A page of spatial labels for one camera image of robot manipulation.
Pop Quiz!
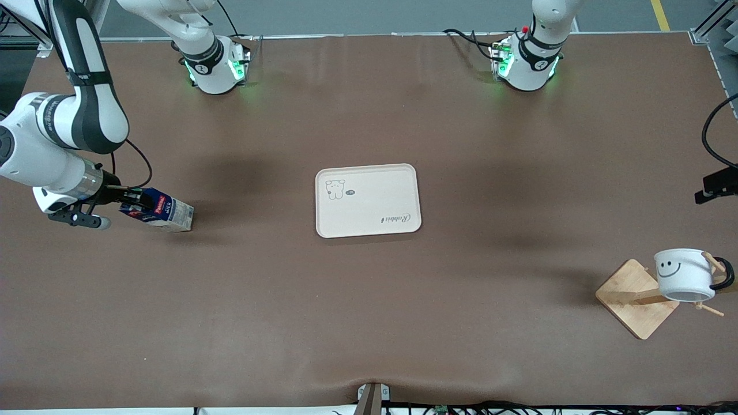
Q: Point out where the blue milk carton green cap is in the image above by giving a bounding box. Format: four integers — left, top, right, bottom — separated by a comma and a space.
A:
119, 187, 195, 233

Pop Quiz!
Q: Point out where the white smiley cup black handle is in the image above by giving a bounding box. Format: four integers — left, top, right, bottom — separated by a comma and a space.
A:
654, 248, 736, 303

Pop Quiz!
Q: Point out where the wooden cup rack stand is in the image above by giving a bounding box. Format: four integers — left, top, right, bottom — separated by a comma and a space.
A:
595, 252, 738, 340

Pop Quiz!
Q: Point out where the cream plastic tray rabbit print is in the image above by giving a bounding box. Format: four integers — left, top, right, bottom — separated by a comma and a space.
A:
315, 164, 423, 239

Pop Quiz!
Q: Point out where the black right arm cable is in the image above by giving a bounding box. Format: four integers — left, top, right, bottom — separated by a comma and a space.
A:
110, 138, 153, 190

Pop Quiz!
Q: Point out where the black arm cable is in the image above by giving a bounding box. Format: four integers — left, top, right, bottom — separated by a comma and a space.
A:
110, 138, 153, 190
701, 92, 738, 171

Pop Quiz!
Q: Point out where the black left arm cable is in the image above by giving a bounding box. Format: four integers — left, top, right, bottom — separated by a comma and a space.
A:
701, 92, 738, 171

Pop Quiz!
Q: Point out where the black right base cable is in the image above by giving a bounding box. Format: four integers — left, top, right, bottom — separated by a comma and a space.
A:
216, 0, 263, 61

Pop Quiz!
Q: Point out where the black base cable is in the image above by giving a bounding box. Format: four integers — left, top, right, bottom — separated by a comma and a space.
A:
443, 28, 502, 61
216, 0, 263, 61

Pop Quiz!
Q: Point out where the black left base cable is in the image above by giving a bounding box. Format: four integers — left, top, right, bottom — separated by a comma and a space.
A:
443, 28, 502, 61

